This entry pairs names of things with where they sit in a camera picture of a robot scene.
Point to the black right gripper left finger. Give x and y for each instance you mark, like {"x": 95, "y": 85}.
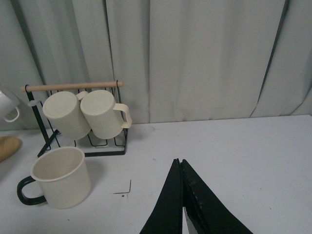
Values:
{"x": 166, "y": 217}

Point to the white hanging mug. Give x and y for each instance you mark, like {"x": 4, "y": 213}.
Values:
{"x": 8, "y": 103}

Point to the right cream ribbed mug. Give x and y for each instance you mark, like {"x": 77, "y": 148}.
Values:
{"x": 106, "y": 117}

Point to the cream smiley mug black handle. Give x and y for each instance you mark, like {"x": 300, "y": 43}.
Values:
{"x": 62, "y": 176}

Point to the wooden mug tree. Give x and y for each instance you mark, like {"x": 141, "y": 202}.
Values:
{"x": 8, "y": 146}

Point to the grey curtain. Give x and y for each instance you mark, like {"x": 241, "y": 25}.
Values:
{"x": 180, "y": 60}

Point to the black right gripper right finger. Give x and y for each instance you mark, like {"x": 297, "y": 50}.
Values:
{"x": 205, "y": 211}

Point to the left cream ribbed mug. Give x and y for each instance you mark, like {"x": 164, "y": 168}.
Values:
{"x": 64, "y": 112}

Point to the cream ribbed mug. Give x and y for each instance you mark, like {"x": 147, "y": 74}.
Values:
{"x": 106, "y": 117}
{"x": 64, "y": 112}

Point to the black wire cup rack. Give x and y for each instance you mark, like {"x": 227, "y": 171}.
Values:
{"x": 106, "y": 149}

